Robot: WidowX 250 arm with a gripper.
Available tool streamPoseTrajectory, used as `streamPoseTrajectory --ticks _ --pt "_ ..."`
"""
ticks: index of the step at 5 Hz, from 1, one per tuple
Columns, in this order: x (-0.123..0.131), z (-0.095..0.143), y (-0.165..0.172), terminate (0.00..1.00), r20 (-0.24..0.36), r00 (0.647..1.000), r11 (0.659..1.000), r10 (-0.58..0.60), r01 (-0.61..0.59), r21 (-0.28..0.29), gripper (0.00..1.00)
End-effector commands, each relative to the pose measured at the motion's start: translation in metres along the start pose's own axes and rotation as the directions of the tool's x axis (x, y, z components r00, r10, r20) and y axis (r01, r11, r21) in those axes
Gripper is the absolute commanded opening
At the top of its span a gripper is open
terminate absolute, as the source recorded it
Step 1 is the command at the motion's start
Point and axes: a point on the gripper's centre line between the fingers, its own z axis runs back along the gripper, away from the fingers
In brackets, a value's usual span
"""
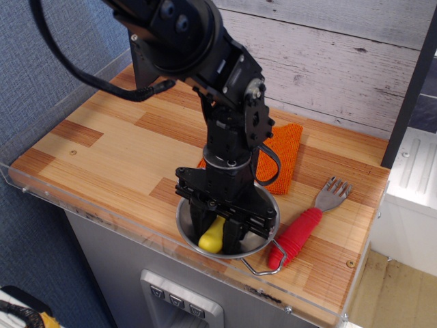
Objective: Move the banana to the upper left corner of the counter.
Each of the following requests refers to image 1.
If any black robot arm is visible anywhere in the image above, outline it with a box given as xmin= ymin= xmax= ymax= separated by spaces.
xmin=109 ymin=1 xmax=277 ymax=255

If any grey toy cabinet front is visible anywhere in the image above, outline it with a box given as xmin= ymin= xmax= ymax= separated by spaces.
xmin=66 ymin=212 xmax=313 ymax=327

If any dark right upright post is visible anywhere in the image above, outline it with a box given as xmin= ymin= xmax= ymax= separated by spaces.
xmin=380 ymin=8 xmax=436 ymax=169

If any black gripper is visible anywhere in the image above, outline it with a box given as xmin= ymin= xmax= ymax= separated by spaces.
xmin=175 ymin=167 xmax=277 ymax=255

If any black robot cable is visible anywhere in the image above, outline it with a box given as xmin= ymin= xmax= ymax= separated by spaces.
xmin=29 ymin=0 xmax=283 ymax=187

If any red handled toy fork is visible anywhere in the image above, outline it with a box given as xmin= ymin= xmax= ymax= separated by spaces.
xmin=268 ymin=176 xmax=352 ymax=269

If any black and yellow object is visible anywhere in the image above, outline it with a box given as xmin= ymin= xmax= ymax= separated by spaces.
xmin=1 ymin=286 xmax=61 ymax=327

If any white ribbed side counter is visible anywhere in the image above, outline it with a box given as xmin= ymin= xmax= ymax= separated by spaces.
xmin=370 ymin=128 xmax=436 ymax=275

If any clear acrylic table guard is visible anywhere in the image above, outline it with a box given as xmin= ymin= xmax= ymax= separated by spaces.
xmin=7 ymin=61 xmax=394 ymax=327

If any silver button dispenser panel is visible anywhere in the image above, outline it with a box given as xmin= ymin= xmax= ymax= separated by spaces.
xmin=140 ymin=269 xmax=225 ymax=327

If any orange woven cloth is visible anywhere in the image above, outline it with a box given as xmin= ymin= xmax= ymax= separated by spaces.
xmin=196 ymin=123 xmax=304 ymax=196

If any yellow toy banana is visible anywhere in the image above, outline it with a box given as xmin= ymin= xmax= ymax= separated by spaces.
xmin=198 ymin=216 xmax=226 ymax=254

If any small steel bowl with handles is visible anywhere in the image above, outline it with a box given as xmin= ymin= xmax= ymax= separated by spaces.
xmin=175 ymin=182 xmax=287 ymax=276

